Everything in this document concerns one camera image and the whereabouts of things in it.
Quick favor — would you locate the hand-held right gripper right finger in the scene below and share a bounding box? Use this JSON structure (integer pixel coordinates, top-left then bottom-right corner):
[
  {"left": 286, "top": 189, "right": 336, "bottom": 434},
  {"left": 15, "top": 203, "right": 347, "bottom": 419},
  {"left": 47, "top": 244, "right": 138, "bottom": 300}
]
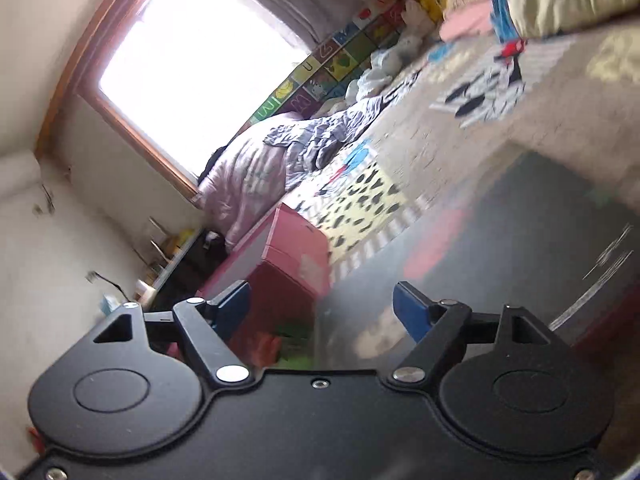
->
[{"left": 382, "top": 281, "right": 571, "bottom": 390}]

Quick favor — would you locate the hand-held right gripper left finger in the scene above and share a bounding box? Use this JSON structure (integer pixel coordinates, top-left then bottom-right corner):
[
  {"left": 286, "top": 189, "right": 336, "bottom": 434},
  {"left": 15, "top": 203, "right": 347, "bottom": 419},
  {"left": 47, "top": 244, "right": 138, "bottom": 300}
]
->
[{"left": 92, "top": 280, "right": 253, "bottom": 391}]

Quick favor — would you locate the pile of colourful clay packets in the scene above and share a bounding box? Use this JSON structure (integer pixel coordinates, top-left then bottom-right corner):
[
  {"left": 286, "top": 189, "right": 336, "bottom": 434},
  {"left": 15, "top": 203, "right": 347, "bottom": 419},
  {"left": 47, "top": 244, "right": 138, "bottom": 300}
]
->
[{"left": 235, "top": 322, "right": 322, "bottom": 370}]

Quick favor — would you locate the red cardboard box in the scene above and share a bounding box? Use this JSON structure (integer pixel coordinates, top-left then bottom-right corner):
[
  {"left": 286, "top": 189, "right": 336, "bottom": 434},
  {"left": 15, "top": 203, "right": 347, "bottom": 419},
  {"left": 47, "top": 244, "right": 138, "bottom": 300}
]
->
[{"left": 195, "top": 202, "right": 334, "bottom": 363}]

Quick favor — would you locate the white desk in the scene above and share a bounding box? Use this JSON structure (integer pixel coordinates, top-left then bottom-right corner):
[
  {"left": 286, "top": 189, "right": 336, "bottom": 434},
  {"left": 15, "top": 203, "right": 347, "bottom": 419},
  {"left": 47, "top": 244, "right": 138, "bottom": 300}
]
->
[{"left": 149, "top": 227, "right": 207, "bottom": 292}]

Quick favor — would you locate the yellow box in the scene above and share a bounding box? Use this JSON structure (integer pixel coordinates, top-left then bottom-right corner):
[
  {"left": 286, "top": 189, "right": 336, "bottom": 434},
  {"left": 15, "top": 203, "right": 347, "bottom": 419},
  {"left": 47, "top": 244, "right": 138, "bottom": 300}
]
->
[{"left": 169, "top": 230, "right": 197, "bottom": 254}]

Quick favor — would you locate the pink quilt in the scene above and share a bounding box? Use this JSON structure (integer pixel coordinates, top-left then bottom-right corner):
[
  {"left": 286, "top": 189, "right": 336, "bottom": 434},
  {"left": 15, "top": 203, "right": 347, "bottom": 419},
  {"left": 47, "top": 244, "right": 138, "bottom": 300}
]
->
[{"left": 192, "top": 112, "right": 312, "bottom": 252}]

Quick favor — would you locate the cartoon printed blanket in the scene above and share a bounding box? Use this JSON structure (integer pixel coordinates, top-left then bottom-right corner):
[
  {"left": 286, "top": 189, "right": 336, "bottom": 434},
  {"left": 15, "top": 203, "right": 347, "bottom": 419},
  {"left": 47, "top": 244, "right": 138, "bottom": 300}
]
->
[{"left": 282, "top": 12, "right": 640, "bottom": 461}]

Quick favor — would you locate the grey purple garment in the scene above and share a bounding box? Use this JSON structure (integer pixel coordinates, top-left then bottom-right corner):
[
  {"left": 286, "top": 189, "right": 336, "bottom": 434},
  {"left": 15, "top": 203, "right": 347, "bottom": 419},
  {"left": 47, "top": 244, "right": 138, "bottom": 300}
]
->
[{"left": 264, "top": 94, "right": 397, "bottom": 172}]

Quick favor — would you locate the colourful alphabet foam mat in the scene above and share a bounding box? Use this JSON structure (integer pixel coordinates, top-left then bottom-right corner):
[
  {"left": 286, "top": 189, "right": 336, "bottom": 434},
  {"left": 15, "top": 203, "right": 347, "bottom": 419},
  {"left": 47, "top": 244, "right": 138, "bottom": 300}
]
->
[{"left": 247, "top": 0, "right": 417, "bottom": 127}]

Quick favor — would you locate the pink pillow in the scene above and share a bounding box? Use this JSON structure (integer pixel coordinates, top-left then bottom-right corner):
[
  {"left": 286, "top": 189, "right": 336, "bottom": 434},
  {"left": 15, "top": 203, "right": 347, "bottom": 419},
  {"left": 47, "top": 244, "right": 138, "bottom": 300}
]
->
[{"left": 439, "top": 10, "right": 497, "bottom": 43}]

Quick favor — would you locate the window with wooden frame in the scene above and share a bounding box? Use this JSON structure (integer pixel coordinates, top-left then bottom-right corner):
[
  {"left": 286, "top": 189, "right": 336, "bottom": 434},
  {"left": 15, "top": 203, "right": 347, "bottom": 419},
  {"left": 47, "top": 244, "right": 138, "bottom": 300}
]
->
[{"left": 34, "top": 0, "right": 323, "bottom": 197}]

